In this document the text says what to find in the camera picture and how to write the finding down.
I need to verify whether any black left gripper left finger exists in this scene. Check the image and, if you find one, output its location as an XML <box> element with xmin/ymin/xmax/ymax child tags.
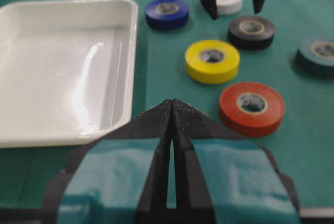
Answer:
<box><xmin>42</xmin><ymin>100</ymin><xmax>172</xmax><ymax>223</ymax></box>

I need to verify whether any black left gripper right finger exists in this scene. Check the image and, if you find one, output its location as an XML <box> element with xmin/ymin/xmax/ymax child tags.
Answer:
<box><xmin>171</xmin><ymin>99</ymin><xmax>301</xmax><ymax>223</ymax></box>

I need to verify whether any blue tape roll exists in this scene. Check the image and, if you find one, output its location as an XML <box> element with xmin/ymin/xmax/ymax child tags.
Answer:
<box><xmin>145</xmin><ymin>0</ymin><xmax>189</xmax><ymax>30</ymax></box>

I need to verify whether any black tape roll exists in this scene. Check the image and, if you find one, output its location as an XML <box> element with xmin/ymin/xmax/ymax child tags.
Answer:
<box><xmin>228</xmin><ymin>16</ymin><xmax>276</xmax><ymax>50</ymax></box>

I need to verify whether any yellow tape roll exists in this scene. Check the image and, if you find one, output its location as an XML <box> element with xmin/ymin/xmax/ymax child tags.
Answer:
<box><xmin>185</xmin><ymin>40</ymin><xmax>240</xmax><ymax>84</ymax></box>

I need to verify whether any red tape roll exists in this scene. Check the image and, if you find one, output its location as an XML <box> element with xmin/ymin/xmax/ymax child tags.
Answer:
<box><xmin>219</xmin><ymin>82</ymin><xmax>285</xmax><ymax>137</ymax></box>

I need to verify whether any green tape roll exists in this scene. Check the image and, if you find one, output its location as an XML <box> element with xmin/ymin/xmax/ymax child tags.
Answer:
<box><xmin>296</xmin><ymin>37</ymin><xmax>333</xmax><ymax>76</ymax></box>

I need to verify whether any white plastic tray case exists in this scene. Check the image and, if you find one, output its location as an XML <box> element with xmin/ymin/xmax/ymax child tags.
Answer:
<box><xmin>1</xmin><ymin>0</ymin><xmax>138</xmax><ymax>148</ymax></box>

